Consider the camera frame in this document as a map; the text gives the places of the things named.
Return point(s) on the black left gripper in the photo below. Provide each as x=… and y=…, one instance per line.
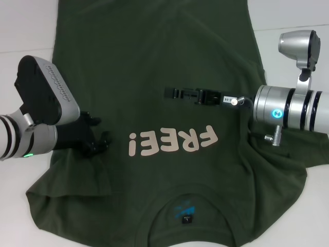
x=72, y=133

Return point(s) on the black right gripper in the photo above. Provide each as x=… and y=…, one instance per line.
x=210, y=97

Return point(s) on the dark green FREE t-shirt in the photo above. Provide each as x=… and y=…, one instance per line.
x=141, y=51

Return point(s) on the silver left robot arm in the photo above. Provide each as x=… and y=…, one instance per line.
x=38, y=139

